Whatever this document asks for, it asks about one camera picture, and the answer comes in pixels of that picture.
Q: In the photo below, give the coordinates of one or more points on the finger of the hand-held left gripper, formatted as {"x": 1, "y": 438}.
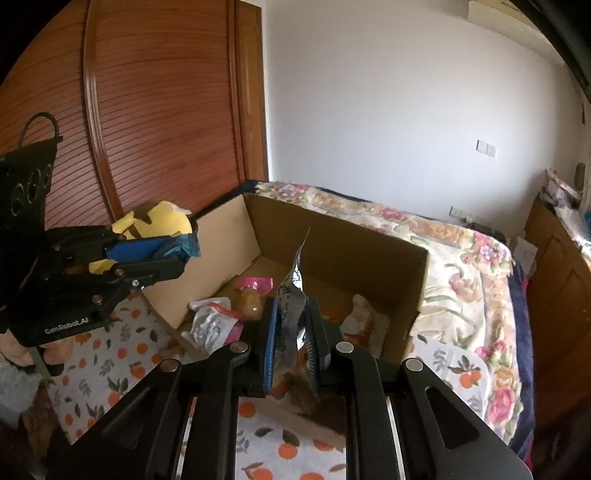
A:
{"x": 152, "y": 272}
{"x": 138, "y": 249}

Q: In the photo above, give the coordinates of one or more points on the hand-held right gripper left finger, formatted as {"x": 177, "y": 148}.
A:
{"x": 268, "y": 346}

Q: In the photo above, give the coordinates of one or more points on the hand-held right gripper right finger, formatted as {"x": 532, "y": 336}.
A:
{"x": 311, "y": 360}

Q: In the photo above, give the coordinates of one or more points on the teal foil wrapper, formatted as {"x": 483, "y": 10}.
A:
{"x": 190, "y": 247}

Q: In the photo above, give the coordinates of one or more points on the pink-lidded jelly cup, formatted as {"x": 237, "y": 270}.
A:
{"x": 251, "y": 300}

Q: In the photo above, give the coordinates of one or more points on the silver packet with blue stripe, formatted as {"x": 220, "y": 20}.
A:
{"x": 291, "y": 300}

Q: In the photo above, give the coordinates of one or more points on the white packet with red label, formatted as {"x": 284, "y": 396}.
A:
{"x": 210, "y": 325}

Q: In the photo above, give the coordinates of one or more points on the white orange snack packet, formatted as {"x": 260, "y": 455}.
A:
{"x": 364, "y": 323}

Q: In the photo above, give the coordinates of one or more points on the brown cardboard box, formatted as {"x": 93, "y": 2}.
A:
{"x": 351, "y": 258}

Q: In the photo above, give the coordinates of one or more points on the person's left hand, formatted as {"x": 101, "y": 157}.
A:
{"x": 11, "y": 348}

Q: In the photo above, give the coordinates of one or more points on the yellow plush toy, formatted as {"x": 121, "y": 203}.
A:
{"x": 166, "y": 219}

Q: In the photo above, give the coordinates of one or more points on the orange fruit print cloth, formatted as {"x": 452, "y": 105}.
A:
{"x": 115, "y": 369}

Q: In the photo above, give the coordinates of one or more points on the wooden louvered wardrobe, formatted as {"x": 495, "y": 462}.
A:
{"x": 161, "y": 92}

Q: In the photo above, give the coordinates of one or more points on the floral blanket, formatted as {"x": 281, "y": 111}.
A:
{"x": 461, "y": 277}

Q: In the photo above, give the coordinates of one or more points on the dark blue blanket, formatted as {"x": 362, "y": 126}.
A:
{"x": 521, "y": 346}

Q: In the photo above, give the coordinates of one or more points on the white paper sheet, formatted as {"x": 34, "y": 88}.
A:
{"x": 526, "y": 251}

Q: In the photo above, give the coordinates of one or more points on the wooden cabinet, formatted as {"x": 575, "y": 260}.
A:
{"x": 558, "y": 286}

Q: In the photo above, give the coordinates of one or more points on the clutter on cabinet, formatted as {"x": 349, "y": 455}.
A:
{"x": 561, "y": 194}

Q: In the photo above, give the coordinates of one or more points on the white wall switch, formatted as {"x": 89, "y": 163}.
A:
{"x": 486, "y": 147}

